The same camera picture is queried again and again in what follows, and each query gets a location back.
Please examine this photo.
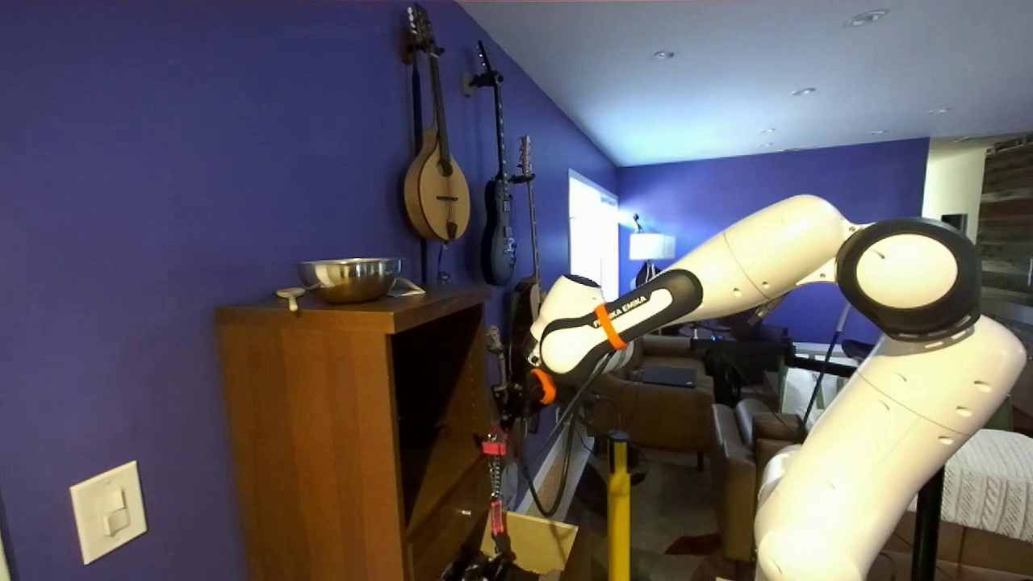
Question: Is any shiny metal bowl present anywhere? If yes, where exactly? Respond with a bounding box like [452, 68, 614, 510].
[298, 256, 405, 307]

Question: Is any small white knob object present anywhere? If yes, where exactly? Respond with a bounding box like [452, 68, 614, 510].
[275, 285, 313, 316]

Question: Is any tan mandolin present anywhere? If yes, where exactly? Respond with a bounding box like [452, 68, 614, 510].
[401, 3, 473, 244]

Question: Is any white shade lamp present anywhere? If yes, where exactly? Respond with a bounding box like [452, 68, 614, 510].
[626, 219, 680, 268]

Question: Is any flat white item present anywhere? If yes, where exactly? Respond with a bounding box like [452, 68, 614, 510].
[388, 273, 428, 304]

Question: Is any brown sofa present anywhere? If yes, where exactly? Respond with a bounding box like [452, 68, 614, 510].
[584, 332, 722, 459]

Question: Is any cream light switch plate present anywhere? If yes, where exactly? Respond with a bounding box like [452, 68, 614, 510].
[68, 459, 151, 568]

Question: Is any black camera stand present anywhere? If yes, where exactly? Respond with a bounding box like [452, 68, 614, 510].
[906, 466, 948, 581]

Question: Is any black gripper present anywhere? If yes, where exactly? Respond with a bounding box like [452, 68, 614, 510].
[496, 359, 566, 437]

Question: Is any brown armchair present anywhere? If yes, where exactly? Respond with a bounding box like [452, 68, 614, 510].
[711, 395, 805, 565]

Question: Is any dark electric guitar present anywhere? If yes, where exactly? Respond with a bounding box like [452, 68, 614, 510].
[464, 40, 519, 289]

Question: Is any brown wooden shelf unit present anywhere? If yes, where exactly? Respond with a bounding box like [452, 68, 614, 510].
[213, 285, 511, 581]

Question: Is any yellow pole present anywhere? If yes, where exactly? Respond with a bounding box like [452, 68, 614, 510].
[603, 429, 637, 581]

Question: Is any white panel door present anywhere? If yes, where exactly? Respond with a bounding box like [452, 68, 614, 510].
[566, 167, 623, 304]

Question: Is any white bed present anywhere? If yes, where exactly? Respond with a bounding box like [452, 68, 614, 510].
[935, 425, 1033, 545]

